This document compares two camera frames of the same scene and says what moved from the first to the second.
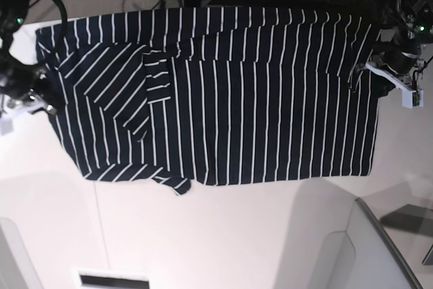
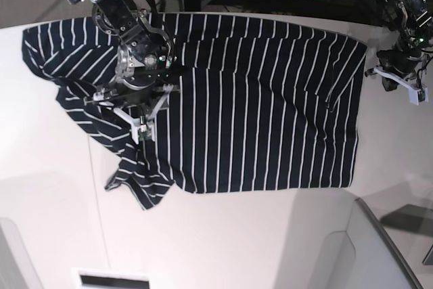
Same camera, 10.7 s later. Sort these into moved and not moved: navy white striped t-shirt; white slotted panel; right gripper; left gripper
Moved: navy white striped t-shirt; left gripper; right gripper
Not moved: white slotted panel
